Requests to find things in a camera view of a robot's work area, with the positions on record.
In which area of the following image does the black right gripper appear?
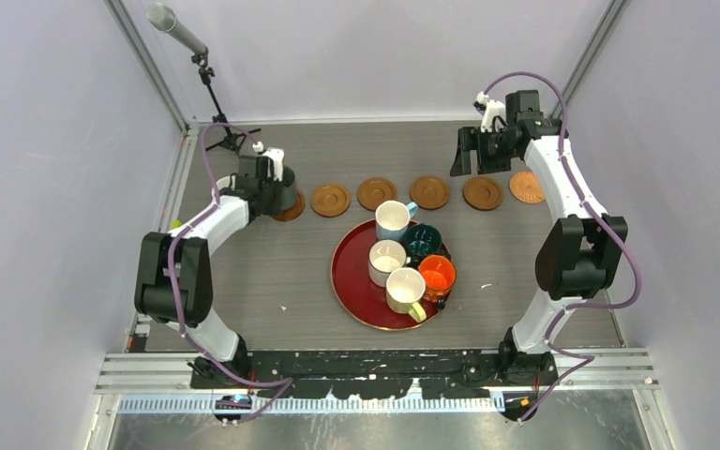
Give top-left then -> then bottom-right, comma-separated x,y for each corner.
451,126 -> 518,177

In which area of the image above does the wooden coaster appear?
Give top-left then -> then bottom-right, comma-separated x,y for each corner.
356,177 -> 398,211
462,176 -> 504,211
410,175 -> 451,210
310,183 -> 352,218
273,190 -> 306,222

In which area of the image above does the grey glass mug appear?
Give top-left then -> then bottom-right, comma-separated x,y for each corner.
273,165 -> 297,216

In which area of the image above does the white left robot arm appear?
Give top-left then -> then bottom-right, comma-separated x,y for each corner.
134,148 -> 297,388

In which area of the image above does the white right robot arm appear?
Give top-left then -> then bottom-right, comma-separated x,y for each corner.
450,90 -> 628,385

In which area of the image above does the woven rattan coaster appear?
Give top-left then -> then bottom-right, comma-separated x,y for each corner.
509,171 -> 545,204

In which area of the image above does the light blue mug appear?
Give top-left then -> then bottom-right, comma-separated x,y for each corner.
375,201 -> 418,241

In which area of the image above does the dark green mug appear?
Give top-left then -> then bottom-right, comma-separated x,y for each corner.
402,223 -> 444,263

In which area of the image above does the orange mug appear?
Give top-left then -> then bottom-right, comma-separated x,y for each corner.
418,255 -> 457,302

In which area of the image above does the white ribbed mug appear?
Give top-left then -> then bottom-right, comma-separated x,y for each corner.
367,239 -> 411,288

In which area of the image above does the red round tray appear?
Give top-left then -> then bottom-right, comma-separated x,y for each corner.
330,219 -> 442,331

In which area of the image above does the pale yellow mug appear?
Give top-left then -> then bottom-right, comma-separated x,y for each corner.
385,267 -> 428,323

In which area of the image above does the microphone on stand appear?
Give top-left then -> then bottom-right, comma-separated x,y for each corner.
145,3 -> 261,155

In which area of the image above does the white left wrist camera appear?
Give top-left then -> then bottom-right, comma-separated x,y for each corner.
252,141 -> 285,182

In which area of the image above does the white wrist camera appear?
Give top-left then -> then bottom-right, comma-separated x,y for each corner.
473,92 -> 507,133
252,141 -> 285,182

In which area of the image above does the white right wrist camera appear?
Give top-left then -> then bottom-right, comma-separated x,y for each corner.
473,92 -> 507,133

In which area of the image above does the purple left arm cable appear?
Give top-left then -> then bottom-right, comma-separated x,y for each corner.
166,121 -> 294,427

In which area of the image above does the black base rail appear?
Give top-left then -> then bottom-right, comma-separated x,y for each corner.
187,349 -> 560,402

